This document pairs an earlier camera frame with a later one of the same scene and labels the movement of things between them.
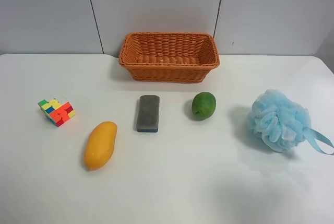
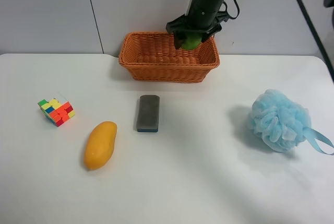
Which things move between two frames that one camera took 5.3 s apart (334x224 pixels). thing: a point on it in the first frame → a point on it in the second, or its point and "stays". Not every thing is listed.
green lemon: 204,105 → 192,39
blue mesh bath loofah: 280,123 stays
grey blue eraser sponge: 148,114 stays
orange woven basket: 169,57 stays
